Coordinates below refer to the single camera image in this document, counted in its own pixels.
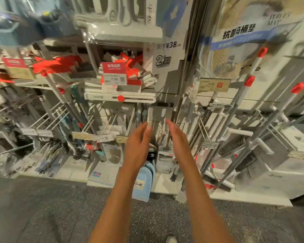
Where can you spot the green scrubbing brush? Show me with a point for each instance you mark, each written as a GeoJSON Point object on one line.
{"type": "Point", "coordinates": [100, 155]}

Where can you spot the toilet mat poster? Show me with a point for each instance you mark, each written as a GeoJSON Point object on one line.
{"type": "Point", "coordinates": [245, 35]}

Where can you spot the person's left fingers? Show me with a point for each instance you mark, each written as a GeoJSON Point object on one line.
{"type": "Point", "coordinates": [144, 132]}

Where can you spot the white rack with red knob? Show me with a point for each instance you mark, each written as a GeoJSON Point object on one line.
{"type": "Point", "coordinates": [120, 98]}

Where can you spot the long yellow price tag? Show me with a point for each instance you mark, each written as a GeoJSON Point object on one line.
{"type": "Point", "coordinates": [82, 136]}

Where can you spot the person's left hand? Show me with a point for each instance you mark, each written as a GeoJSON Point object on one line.
{"type": "Point", "coordinates": [136, 149]}

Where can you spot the small yellow price tag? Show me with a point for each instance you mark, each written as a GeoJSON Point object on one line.
{"type": "Point", "coordinates": [121, 139]}

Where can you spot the light blue plastic dustpan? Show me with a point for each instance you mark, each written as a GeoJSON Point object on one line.
{"type": "Point", "coordinates": [143, 183]}

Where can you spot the person's right fingers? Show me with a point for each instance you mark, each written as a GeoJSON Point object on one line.
{"type": "Point", "coordinates": [174, 130]}

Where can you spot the red and white price tag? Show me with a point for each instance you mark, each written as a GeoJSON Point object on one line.
{"type": "Point", "coordinates": [114, 73]}

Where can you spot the person's left forearm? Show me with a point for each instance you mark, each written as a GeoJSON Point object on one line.
{"type": "Point", "coordinates": [116, 207]}

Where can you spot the stack of red white packets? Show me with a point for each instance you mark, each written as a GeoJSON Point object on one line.
{"type": "Point", "coordinates": [135, 70]}

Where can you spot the blue plastic bin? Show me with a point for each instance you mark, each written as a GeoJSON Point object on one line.
{"type": "Point", "coordinates": [3, 32]}

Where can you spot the pile of red labelled packets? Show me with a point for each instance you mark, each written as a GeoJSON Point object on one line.
{"type": "Point", "coordinates": [55, 64]}

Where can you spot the red shelf label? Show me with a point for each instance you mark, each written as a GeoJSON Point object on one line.
{"type": "Point", "coordinates": [14, 63]}

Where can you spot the black bristle broom head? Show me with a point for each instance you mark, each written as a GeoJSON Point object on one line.
{"type": "Point", "coordinates": [233, 146]}

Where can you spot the person's right forearm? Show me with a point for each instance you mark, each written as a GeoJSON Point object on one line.
{"type": "Point", "coordinates": [205, 207]}

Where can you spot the person's right hand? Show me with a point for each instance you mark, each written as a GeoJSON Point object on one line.
{"type": "Point", "coordinates": [181, 146]}

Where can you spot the person's white shoe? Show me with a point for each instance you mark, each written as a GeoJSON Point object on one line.
{"type": "Point", "coordinates": [171, 239]}

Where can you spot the white printed product card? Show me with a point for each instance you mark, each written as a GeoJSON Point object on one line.
{"type": "Point", "coordinates": [168, 56]}

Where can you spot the yellow shelf price tag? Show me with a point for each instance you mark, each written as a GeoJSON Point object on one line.
{"type": "Point", "coordinates": [214, 85]}

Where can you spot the small white price tag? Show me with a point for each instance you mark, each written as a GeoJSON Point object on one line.
{"type": "Point", "coordinates": [209, 145]}

